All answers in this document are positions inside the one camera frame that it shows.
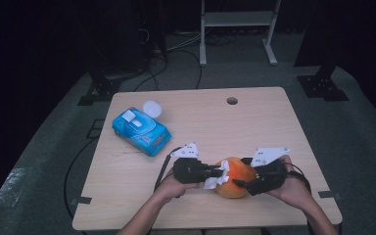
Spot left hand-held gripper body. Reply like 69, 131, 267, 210
170, 142, 212, 184

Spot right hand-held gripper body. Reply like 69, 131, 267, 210
245, 147, 291, 197

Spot orange mango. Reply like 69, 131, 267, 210
214, 157, 259, 200

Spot white wet wipe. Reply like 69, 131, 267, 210
204, 160, 231, 190

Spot blue wet wipes packet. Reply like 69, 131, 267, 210
112, 107, 173, 158

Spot person's left hand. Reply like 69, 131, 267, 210
153, 177, 204, 206

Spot person's right hand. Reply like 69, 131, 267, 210
267, 155, 311, 211

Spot black tape strip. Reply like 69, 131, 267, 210
70, 196, 93, 206
317, 190, 342, 201

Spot white round lid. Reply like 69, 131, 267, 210
142, 99, 163, 118

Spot black stand base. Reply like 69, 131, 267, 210
297, 64, 351, 102
76, 75, 122, 107

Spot white metal stand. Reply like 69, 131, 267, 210
199, 0, 282, 68

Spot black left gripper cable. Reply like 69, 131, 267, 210
153, 146, 184, 192

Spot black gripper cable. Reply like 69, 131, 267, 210
153, 146, 184, 192
287, 161, 312, 197

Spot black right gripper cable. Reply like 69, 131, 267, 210
287, 161, 312, 197

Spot black floor cable bundle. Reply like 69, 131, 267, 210
132, 48, 204, 92

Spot white floor cables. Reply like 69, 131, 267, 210
167, 30, 204, 53

